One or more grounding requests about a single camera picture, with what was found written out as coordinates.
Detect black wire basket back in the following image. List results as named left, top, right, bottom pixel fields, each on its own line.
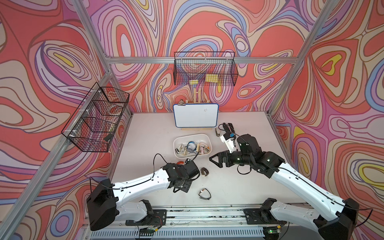
left=174, top=51, right=239, bottom=87

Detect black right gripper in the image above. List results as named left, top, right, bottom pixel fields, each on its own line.
left=209, top=149, right=253, bottom=169

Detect blue translucent watch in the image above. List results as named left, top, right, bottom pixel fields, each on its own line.
left=187, top=141, right=199, bottom=154

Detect dark brown leather watch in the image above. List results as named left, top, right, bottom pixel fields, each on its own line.
left=200, top=168, right=209, bottom=177

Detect small yellow note pad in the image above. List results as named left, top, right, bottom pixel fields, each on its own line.
left=189, top=80, right=199, bottom=85

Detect white band watch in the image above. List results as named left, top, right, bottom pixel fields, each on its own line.
left=176, top=144, right=188, bottom=156

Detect black wire basket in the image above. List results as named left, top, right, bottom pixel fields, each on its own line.
left=174, top=51, right=239, bottom=87
left=61, top=83, right=130, bottom=153

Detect cream strap watch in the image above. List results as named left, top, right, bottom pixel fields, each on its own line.
left=197, top=143, right=211, bottom=155

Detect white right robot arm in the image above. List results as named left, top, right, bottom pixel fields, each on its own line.
left=210, top=133, right=360, bottom=240

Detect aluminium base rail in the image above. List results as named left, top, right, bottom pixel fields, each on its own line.
left=82, top=205, right=321, bottom=240

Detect black stapler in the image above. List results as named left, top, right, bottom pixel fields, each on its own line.
left=223, top=123, right=236, bottom=141

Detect yellow sticky notes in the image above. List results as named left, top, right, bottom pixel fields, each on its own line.
left=205, top=74, right=219, bottom=83

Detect black wire basket left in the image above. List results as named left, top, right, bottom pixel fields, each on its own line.
left=61, top=83, right=130, bottom=153

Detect small white whiteboard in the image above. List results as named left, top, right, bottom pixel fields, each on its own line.
left=173, top=104, right=219, bottom=128

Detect white plastic storage box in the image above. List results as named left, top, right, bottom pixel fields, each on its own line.
left=173, top=134, right=213, bottom=159

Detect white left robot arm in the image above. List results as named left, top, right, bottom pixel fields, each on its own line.
left=86, top=160, right=200, bottom=231

